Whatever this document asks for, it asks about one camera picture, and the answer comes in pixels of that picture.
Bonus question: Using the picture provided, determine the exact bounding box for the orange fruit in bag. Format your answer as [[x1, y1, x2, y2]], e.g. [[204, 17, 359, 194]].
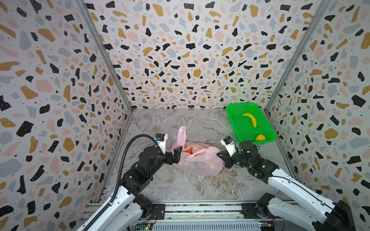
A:
[[183, 147, 193, 154]]

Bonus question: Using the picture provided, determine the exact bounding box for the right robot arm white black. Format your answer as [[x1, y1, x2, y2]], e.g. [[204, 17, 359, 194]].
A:
[[217, 136, 356, 231]]

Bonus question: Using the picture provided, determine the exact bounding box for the orange fruit in basket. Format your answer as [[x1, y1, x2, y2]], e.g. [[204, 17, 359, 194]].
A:
[[255, 134, 266, 141]]

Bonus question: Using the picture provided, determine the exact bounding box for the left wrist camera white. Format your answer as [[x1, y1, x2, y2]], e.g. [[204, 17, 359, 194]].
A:
[[155, 133, 168, 155]]

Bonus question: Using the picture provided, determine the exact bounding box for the black corrugated cable hose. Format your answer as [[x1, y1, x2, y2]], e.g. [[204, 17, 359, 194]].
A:
[[82, 134, 162, 231]]

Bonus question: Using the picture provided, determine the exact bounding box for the pink plastic bag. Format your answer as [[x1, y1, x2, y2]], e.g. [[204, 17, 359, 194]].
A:
[[172, 126, 224, 176]]

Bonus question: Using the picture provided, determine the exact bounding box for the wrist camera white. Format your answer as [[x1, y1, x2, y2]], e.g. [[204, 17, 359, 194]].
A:
[[220, 136, 238, 157], [155, 133, 168, 155]]

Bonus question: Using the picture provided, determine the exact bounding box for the yellow banana in basket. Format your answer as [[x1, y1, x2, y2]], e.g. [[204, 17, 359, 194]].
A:
[[242, 113, 257, 128]]

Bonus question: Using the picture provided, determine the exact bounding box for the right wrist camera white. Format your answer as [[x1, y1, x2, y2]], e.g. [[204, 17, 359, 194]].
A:
[[220, 136, 238, 157]]

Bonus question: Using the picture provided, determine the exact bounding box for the green plastic basket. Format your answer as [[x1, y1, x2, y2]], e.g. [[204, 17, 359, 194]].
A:
[[226, 103, 277, 145]]

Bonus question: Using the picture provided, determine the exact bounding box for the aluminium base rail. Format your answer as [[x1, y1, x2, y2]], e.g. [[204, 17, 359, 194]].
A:
[[79, 201, 327, 231]]

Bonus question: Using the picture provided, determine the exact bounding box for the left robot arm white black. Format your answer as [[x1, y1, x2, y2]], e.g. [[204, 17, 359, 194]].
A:
[[78, 146, 182, 231]]

